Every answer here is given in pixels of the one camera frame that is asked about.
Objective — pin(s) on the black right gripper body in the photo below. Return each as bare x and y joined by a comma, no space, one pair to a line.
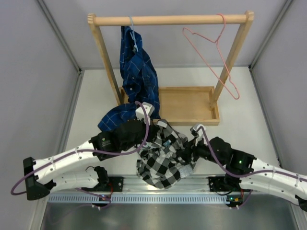
191,148

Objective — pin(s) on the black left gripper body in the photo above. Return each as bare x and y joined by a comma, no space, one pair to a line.
151,129

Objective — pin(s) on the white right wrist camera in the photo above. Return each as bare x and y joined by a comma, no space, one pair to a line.
198,132

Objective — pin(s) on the blue plaid shirt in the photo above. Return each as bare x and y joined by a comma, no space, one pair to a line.
140,82

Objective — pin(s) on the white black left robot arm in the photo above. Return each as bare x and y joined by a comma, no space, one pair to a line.
78,167

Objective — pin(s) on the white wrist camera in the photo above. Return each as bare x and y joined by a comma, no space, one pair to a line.
144,111
198,132

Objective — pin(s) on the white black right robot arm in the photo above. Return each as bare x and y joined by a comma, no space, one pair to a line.
245,172

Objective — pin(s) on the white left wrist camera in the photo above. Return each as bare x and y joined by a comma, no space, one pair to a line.
144,111

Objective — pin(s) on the wooden clothes rack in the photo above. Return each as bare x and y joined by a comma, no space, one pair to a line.
185,100

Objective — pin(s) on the black white checkered shirt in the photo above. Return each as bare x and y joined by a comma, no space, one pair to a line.
167,159

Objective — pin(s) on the light blue hanger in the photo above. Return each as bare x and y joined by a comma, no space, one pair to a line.
132,33

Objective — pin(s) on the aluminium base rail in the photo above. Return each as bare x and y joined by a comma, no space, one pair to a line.
196,189

